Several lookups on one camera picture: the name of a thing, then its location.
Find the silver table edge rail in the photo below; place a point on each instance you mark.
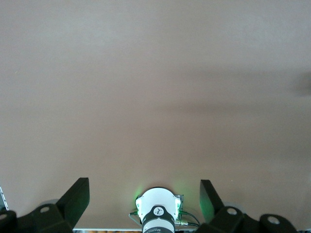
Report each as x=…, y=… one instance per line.
x=102, y=230

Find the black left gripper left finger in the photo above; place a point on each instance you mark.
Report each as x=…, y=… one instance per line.
x=68, y=211

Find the brown table cover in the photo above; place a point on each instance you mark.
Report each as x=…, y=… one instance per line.
x=155, y=97

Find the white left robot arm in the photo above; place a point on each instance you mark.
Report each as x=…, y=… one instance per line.
x=158, y=201

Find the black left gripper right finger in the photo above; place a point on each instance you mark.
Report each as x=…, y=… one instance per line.
x=218, y=218

